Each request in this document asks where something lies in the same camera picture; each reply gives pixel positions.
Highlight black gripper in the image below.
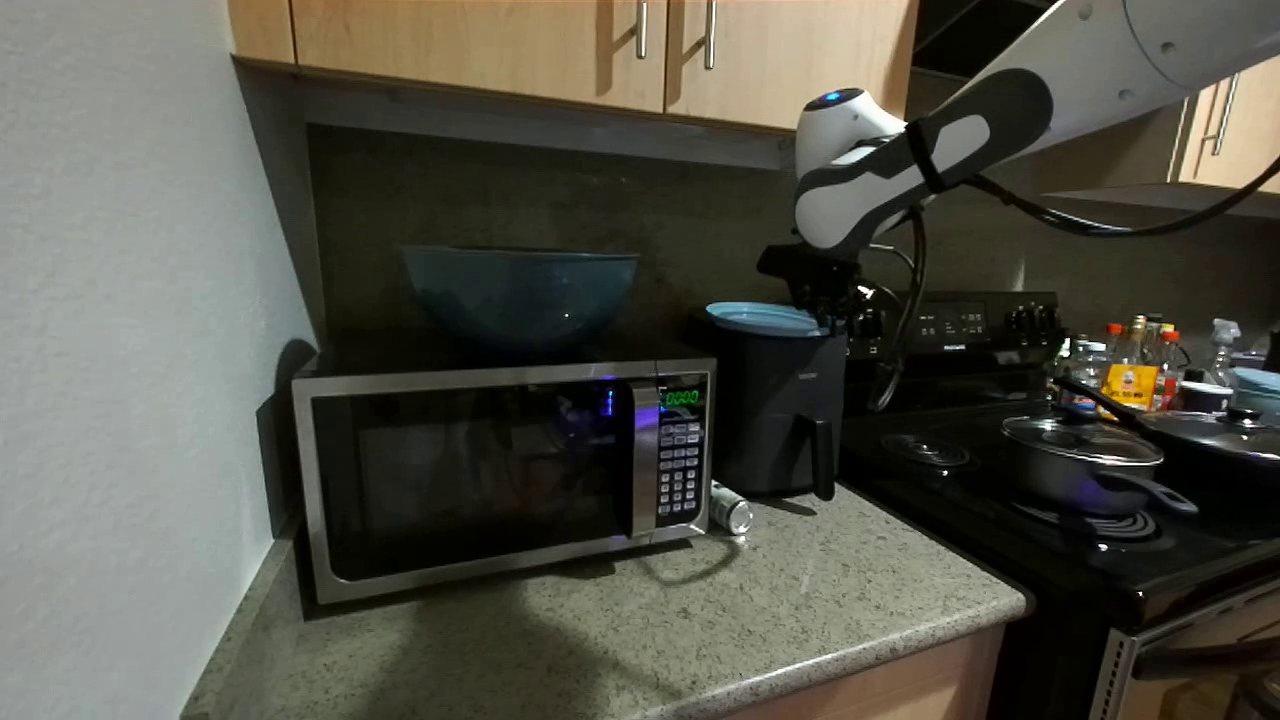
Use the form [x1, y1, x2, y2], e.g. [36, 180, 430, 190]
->
[758, 245, 881, 331]

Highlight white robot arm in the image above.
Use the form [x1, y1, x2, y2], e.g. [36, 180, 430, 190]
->
[758, 0, 1280, 324]

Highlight black air fryer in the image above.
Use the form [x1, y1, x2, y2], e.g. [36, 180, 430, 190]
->
[700, 313, 849, 499]

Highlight large blue bowl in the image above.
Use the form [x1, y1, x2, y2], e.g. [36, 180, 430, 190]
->
[399, 245, 642, 355]

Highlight small clear bottle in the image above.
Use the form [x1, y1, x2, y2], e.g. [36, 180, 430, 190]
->
[709, 486, 752, 537]

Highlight black range hood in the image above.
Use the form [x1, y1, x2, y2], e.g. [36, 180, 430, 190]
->
[911, 0, 1057, 78]

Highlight wooden upper cabinets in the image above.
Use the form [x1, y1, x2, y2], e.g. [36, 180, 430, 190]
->
[226, 0, 925, 134]

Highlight yellow container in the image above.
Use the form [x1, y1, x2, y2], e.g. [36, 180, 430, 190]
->
[1105, 360, 1162, 411]

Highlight pot with glass lid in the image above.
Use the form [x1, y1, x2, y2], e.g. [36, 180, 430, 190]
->
[999, 418, 1202, 520]

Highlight wooden base cabinet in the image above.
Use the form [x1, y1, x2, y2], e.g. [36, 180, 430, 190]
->
[729, 630, 1005, 720]

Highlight black frying pan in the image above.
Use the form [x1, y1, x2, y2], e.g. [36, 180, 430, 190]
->
[1057, 374, 1280, 517]

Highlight stainless steel microwave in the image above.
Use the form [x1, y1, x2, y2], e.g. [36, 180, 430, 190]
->
[291, 355, 715, 603]

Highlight black electric stove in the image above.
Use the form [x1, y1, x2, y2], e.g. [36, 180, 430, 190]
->
[843, 293, 1280, 720]

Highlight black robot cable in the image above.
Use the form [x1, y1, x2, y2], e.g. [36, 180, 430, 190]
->
[858, 173, 1280, 418]

